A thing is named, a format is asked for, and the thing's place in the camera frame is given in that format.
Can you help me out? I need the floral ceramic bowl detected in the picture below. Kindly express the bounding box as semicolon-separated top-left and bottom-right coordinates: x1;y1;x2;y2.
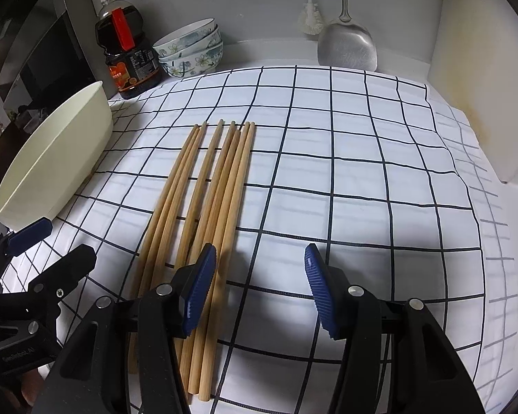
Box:
159;27;222;62
159;41;224;78
152;18;216;57

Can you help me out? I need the bottom floral ceramic bowl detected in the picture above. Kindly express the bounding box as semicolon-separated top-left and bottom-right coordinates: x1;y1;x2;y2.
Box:
159;41;224;78

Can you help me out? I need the black range hood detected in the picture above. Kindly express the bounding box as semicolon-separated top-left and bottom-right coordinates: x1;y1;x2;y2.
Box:
0;0;115;99

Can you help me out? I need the white dish brush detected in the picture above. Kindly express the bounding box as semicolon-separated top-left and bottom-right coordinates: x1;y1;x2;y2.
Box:
297;0;325;37

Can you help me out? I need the dark cooking pot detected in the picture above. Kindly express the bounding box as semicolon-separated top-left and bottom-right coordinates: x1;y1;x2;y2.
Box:
0;122;30;185

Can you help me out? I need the white black checkered cloth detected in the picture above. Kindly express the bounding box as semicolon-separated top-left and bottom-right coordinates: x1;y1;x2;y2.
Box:
3;66;518;413

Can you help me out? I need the top floral ceramic bowl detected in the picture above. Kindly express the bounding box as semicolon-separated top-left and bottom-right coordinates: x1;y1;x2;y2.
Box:
152;18;216;57

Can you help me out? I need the metal spatula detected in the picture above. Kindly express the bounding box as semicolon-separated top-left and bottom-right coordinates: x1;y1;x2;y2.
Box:
317;0;378;71

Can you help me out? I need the white cutting board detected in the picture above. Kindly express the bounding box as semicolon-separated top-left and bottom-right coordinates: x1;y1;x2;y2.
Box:
429;0;518;185

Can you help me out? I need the dark soy sauce bottle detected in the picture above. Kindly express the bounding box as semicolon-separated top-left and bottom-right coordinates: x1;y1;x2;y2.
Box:
95;0;163;100

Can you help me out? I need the middle floral ceramic bowl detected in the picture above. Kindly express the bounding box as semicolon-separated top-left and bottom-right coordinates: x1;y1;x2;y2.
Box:
159;27;222;62

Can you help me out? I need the large cream round bowl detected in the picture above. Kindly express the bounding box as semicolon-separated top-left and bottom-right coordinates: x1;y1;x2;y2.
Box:
0;80;113;232

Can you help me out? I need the wooden chopstick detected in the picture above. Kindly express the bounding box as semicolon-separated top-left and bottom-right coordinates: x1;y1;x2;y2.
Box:
175;120;224;270
198;122;255;402
127;123;200;375
188;122;250;395
180;121;239;394
139;122;207;297
180;121;239;395

